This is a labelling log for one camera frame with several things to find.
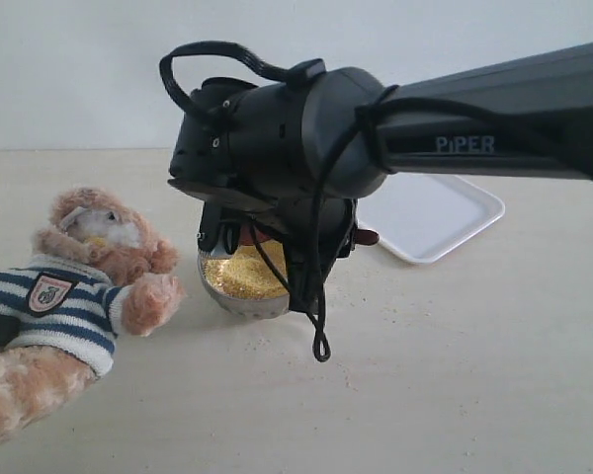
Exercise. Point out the dark red wooden spoon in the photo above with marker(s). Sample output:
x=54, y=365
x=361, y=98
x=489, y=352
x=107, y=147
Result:
x=248, y=235

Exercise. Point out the yellow millet grains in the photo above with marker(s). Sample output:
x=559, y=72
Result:
x=244, y=276

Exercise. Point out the white plastic tray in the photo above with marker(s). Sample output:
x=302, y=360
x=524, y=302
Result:
x=422, y=218

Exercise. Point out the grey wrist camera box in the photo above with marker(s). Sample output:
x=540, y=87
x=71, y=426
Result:
x=218, y=241

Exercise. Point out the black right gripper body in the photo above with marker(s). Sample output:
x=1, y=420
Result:
x=298, y=223

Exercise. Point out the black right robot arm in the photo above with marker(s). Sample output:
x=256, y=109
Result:
x=263, y=142

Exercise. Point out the plush teddy bear striped sweater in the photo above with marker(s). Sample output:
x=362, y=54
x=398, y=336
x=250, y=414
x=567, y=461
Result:
x=98, y=270

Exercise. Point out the stainless steel bowl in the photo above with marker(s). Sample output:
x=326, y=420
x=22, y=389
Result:
x=260, y=309

